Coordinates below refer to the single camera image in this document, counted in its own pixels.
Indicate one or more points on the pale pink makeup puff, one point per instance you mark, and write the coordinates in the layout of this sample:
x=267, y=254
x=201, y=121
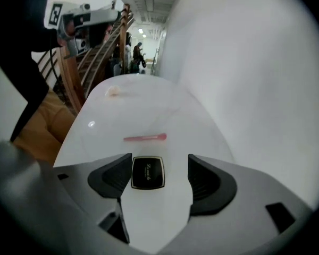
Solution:
x=113, y=90

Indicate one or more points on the black square makeup compact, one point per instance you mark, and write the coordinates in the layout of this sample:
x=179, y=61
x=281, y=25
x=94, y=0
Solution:
x=148, y=172

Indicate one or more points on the wooden staircase railing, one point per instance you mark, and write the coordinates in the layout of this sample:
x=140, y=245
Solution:
x=95, y=54

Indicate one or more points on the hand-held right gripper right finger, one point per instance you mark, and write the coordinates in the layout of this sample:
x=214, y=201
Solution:
x=211, y=186

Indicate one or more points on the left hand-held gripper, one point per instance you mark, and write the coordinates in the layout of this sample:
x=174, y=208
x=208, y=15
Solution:
x=98, y=16

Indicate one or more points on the person's tan trousers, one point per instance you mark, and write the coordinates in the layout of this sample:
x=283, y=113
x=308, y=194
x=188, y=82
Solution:
x=48, y=121

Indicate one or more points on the person's black top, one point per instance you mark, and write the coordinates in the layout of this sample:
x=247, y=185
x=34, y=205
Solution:
x=18, y=49

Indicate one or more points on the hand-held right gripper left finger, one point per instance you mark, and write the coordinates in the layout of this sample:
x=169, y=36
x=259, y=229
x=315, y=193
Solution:
x=110, y=177

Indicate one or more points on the pink makeup brush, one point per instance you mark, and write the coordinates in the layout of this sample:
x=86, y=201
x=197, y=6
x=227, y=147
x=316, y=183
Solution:
x=146, y=137

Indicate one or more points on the person's left hand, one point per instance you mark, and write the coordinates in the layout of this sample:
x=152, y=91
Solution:
x=69, y=26

